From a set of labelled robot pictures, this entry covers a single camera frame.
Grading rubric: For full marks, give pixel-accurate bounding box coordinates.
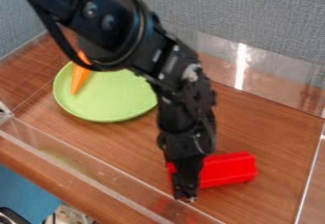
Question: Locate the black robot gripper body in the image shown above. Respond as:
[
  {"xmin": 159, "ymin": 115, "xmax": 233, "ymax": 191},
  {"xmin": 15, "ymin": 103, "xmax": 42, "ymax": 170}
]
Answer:
[{"xmin": 156, "ymin": 101, "xmax": 217, "ymax": 164}]

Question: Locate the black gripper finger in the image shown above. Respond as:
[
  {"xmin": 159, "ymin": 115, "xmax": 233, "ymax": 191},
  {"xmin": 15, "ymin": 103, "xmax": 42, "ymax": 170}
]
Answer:
[{"xmin": 171, "ymin": 157, "xmax": 203, "ymax": 203}]

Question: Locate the red rectangular block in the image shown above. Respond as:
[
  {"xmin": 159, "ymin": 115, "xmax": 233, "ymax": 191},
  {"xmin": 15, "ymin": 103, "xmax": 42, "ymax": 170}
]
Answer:
[{"xmin": 165, "ymin": 152, "xmax": 258, "ymax": 191}]

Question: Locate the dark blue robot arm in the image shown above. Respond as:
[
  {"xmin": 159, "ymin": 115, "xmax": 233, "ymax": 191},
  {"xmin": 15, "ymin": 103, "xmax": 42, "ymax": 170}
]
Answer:
[{"xmin": 26, "ymin": 0, "xmax": 215, "ymax": 202}]

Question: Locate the green round plate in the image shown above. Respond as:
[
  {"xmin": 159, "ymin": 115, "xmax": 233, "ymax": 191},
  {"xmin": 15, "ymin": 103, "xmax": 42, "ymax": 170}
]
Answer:
[{"xmin": 53, "ymin": 63, "xmax": 157, "ymax": 122}]

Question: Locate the orange toy carrot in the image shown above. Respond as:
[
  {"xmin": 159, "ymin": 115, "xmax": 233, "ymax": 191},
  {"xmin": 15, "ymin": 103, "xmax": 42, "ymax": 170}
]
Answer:
[{"xmin": 70, "ymin": 51, "xmax": 90, "ymax": 94}]

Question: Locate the clear acrylic enclosure wall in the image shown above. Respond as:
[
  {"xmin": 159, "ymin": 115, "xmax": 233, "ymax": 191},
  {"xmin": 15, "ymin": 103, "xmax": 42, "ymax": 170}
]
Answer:
[{"xmin": 0, "ymin": 35, "xmax": 325, "ymax": 224}]

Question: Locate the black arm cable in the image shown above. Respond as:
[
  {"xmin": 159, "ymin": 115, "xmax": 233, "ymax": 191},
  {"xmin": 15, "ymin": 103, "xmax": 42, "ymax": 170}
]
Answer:
[{"xmin": 37, "ymin": 3, "xmax": 149, "ymax": 72}]

